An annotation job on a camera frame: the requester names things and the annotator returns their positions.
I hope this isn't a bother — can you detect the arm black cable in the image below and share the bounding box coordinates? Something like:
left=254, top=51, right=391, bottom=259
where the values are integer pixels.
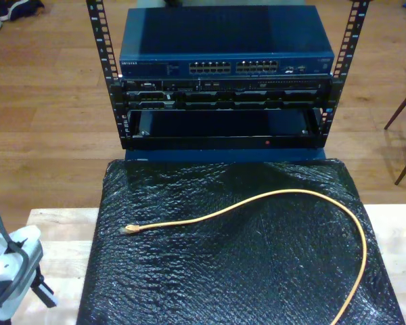
left=0, top=198, right=30, bottom=309

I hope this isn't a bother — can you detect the black bubble mat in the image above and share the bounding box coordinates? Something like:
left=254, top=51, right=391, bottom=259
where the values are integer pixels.
left=76, top=158, right=405, bottom=325

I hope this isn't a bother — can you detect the black rack server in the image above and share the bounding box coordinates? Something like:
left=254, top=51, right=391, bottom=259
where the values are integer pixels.
left=121, top=78, right=332, bottom=111

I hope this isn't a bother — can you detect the dark sneaker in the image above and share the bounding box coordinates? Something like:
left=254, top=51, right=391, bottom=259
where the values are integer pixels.
left=0, top=0, right=45, bottom=22

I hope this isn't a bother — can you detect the blue network switch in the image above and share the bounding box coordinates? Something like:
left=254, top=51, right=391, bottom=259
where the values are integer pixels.
left=118, top=5, right=336, bottom=79

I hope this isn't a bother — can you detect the yellow network cable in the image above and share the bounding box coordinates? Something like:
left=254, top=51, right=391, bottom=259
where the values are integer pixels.
left=120, top=189, right=369, bottom=325

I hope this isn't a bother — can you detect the black rack frame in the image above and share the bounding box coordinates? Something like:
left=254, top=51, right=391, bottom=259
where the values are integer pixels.
left=85, top=0, right=371, bottom=150

